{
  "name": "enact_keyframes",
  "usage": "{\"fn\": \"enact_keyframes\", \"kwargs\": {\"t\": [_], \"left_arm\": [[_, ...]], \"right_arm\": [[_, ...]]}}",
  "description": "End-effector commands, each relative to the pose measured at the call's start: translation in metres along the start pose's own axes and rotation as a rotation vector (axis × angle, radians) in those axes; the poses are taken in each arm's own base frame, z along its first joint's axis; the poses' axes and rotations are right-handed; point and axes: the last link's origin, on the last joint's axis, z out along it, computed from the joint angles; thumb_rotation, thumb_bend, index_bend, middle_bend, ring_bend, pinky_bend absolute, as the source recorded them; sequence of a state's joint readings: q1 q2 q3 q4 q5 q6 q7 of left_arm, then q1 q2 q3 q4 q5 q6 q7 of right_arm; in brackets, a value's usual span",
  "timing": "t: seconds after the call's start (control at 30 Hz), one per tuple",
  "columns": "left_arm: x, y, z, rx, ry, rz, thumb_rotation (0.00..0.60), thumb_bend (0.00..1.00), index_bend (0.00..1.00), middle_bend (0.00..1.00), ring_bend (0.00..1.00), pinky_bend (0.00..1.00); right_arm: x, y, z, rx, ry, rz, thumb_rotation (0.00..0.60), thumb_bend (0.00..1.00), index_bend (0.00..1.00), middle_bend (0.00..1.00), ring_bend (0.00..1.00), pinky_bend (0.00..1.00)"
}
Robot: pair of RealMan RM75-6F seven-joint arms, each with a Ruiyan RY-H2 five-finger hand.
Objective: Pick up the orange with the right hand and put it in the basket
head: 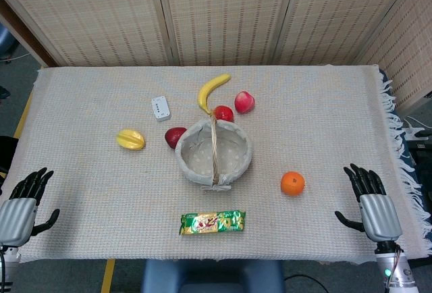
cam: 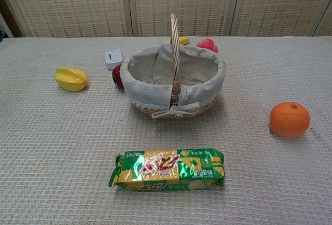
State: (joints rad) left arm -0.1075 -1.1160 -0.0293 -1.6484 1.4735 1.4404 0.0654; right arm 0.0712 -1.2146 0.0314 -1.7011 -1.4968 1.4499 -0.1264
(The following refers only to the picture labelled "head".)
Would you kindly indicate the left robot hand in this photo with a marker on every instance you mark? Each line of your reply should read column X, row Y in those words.
column 16, row 211

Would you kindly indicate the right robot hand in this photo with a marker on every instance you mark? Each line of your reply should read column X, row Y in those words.
column 379, row 213

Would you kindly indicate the orange fruit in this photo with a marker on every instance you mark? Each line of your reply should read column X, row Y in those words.
column 292, row 183

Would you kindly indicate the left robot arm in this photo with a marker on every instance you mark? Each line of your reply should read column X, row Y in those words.
column 6, row 267

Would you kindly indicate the beige woven tablecloth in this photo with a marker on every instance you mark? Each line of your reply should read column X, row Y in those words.
column 101, row 188

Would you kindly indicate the woven basket with handle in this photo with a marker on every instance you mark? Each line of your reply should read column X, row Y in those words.
column 214, row 156

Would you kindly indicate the red apple behind basket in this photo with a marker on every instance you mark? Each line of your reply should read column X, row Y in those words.
column 223, row 113

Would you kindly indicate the white power strip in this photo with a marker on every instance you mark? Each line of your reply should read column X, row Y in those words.
column 413, row 130

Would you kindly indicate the yellow floor tape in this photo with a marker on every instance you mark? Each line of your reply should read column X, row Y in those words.
column 108, row 276

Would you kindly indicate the yellow starfruit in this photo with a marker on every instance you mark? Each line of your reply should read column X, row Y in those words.
column 131, row 140

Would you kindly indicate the green yellow snack packet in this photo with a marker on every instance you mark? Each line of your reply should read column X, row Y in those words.
column 212, row 222

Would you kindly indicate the dark red strawberry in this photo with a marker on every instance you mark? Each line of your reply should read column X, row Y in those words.
column 173, row 136

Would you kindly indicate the pink red peach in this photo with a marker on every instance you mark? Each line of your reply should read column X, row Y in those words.
column 244, row 102

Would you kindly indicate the white remote control box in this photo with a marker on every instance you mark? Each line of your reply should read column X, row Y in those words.
column 160, row 108

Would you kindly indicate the yellow banana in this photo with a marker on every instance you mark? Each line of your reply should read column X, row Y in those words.
column 206, row 93

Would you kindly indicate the woven folding screen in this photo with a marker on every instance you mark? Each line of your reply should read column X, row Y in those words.
column 222, row 16

